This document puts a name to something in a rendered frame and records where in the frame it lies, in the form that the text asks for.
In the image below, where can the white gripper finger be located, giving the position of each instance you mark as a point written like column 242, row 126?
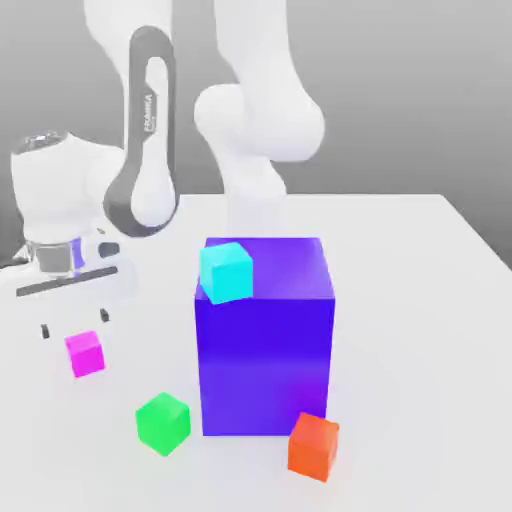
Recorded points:
column 44, row 330
column 104, row 315

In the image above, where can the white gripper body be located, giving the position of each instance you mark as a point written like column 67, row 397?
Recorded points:
column 80, row 290

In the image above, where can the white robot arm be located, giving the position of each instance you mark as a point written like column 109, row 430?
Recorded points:
column 260, row 120

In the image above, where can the small magenta cube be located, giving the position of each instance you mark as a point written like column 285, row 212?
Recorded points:
column 86, row 356

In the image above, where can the small green cube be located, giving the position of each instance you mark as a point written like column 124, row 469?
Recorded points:
column 162, row 424

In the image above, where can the small cyan cube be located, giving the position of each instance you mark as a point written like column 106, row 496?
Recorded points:
column 228, row 276

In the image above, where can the small orange cube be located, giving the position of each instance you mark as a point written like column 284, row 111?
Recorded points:
column 312, row 448

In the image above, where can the large blue-purple box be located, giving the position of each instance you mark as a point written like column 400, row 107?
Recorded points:
column 264, row 360

